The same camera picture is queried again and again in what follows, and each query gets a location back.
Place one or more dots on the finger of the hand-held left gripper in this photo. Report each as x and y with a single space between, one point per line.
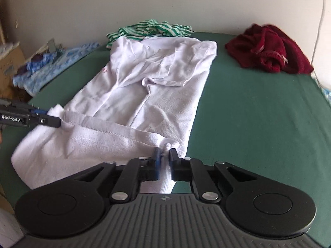
46 122
37 111

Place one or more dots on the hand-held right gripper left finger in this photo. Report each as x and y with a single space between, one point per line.
157 160

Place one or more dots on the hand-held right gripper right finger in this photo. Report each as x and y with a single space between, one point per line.
172 162

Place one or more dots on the white shirt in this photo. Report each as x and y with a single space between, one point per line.
155 87

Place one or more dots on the dark striped cloth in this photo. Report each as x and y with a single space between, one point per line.
22 69

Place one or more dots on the blue floral cloth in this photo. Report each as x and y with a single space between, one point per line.
38 62

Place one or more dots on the cardboard box with blue label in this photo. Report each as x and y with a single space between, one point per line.
10 62

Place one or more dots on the blue floral towel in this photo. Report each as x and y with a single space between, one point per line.
64 56

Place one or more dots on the silver metal tin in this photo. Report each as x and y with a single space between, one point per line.
52 46

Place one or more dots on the green striped shirt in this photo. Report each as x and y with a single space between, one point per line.
160 28

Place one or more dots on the dark red garment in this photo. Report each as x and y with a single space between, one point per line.
263 49

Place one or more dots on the pale blue patterned cloth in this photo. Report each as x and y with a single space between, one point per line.
328 95

